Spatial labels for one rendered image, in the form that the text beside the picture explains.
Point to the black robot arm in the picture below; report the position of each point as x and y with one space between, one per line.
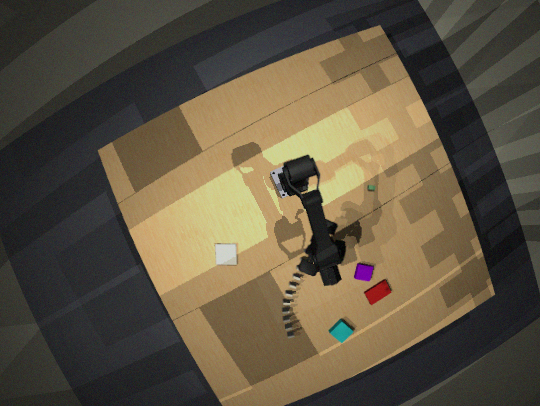
326 253

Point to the teal block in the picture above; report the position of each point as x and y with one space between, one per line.
340 331

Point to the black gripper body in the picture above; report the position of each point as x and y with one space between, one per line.
307 266

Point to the red rectangular block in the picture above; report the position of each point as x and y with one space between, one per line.
377 292

